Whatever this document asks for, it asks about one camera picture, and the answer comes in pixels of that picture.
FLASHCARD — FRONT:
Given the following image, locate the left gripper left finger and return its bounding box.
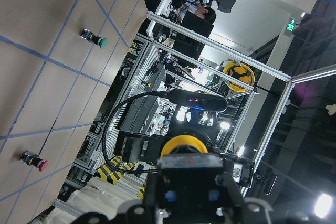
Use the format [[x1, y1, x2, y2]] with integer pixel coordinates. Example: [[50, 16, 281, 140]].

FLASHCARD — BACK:
[[143, 173, 162, 208]]

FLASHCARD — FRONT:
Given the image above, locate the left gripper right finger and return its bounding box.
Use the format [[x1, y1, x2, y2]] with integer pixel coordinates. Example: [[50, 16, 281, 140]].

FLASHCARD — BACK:
[[215, 173, 244, 206]]

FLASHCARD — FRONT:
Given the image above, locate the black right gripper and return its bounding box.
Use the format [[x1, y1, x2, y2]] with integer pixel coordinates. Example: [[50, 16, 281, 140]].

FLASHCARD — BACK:
[[114, 108, 254, 188]]

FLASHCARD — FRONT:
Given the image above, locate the red push button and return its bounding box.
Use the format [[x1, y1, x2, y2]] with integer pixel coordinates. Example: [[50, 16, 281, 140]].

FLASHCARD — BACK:
[[20, 151, 48, 172]]

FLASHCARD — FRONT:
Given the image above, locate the green push button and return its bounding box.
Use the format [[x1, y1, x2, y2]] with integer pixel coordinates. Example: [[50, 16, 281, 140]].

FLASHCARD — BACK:
[[80, 28, 107, 49]]

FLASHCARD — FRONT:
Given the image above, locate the yellow hard hat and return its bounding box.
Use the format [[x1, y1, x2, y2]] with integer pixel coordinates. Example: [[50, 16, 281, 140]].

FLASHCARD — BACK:
[[223, 61, 255, 93]]

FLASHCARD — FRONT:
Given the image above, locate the seated person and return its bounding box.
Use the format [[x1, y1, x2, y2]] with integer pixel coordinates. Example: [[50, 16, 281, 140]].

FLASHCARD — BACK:
[[177, 0, 216, 24]]

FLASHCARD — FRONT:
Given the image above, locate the green exit sign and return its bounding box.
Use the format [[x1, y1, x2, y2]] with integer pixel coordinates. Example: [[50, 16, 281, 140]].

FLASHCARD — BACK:
[[283, 17, 296, 37]]

